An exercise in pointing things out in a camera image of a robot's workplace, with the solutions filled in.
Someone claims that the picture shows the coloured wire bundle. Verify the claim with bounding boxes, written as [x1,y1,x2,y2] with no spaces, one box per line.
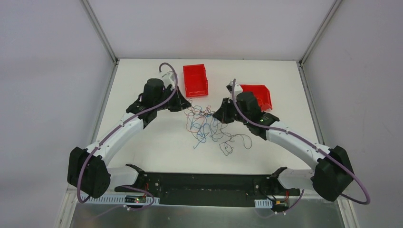
[184,105,234,149]

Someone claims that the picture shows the red bin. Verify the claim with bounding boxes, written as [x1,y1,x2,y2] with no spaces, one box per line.
[240,84,273,111]
[182,64,209,98]

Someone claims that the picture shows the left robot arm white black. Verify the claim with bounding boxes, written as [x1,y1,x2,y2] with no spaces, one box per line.
[67,75,191,199]

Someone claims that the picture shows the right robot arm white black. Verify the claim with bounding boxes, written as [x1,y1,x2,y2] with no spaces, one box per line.
[213,92,354,201]

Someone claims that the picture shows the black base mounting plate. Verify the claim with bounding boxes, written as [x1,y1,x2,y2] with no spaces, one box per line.
[132,172,300,207]

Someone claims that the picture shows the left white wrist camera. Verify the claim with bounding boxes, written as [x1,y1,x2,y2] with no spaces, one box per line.
[160,71,176,90]

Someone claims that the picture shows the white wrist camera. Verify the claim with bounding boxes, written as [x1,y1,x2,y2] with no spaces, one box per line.
[160,71,176,90]
[226,81,243,95]

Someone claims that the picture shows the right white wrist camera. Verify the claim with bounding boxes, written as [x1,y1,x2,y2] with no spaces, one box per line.
[226,81,243,95]

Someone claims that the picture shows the black wire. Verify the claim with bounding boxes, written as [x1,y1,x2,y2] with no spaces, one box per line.
[219,133,253,156]

